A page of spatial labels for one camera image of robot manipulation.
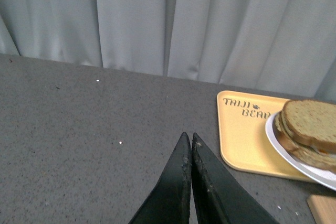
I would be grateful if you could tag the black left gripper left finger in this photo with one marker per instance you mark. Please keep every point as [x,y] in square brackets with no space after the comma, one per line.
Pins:
[169,201]

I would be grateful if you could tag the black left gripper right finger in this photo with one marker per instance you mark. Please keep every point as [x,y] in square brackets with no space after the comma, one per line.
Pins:
[218,196]

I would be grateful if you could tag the white round plate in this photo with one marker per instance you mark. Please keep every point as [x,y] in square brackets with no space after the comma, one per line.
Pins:
[323,177]

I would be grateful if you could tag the bread slice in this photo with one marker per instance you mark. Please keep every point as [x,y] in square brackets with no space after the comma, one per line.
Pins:
[310,122]
[306,154]

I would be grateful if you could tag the yellow bear tray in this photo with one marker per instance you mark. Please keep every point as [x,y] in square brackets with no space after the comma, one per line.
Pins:
[244,145]

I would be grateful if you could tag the bamboo cutting board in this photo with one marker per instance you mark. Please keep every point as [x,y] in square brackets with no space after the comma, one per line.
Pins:
[322,208]

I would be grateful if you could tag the fried egg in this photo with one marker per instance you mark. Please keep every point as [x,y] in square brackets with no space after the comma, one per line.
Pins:
[325,151]

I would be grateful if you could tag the grey curtain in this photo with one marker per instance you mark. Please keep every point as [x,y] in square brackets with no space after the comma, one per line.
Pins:
[275,45]

